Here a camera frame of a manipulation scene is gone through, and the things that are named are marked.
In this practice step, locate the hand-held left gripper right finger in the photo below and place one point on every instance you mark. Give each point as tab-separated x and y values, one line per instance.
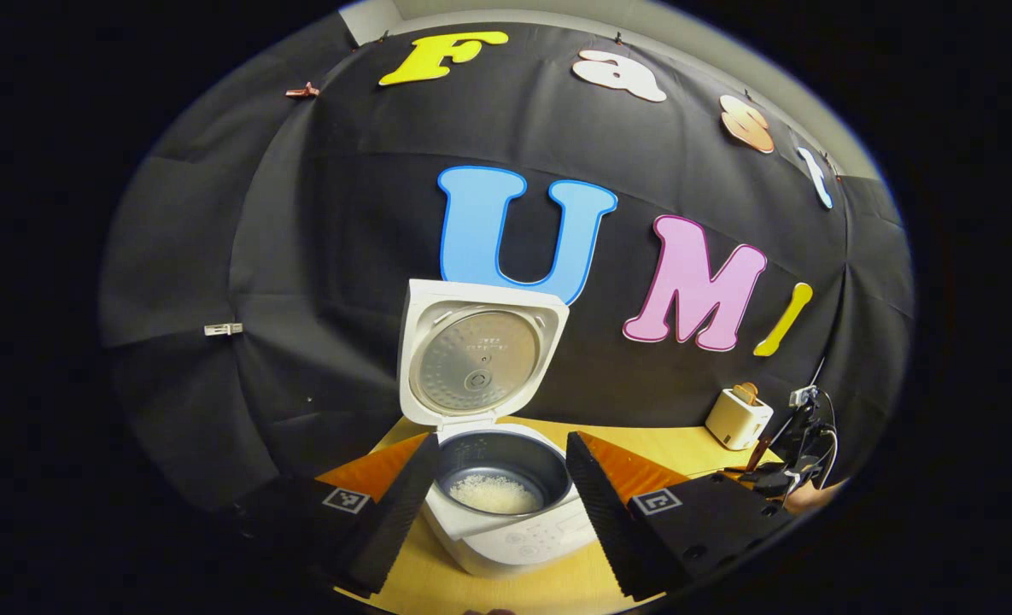
608	521

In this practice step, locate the white rice heap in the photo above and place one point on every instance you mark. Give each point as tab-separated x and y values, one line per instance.
495	495

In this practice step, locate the brown toast slice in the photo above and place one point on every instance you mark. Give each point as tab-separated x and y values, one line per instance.
745	393

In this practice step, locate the dark wooden spoon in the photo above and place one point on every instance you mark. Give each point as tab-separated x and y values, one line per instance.
757	454

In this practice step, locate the black backdrop cloth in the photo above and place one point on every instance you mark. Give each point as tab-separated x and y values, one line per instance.
343	256

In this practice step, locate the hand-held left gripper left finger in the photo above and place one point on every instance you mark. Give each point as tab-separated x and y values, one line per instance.
390	521

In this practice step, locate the red cloth clip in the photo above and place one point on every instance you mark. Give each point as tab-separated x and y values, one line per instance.
302	90

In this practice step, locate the white toaster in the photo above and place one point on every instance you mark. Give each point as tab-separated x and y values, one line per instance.
732	423

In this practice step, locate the white rice cooker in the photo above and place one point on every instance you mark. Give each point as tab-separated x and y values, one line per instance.
480	359

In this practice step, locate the white cloth clip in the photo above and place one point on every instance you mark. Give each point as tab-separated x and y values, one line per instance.
223	329

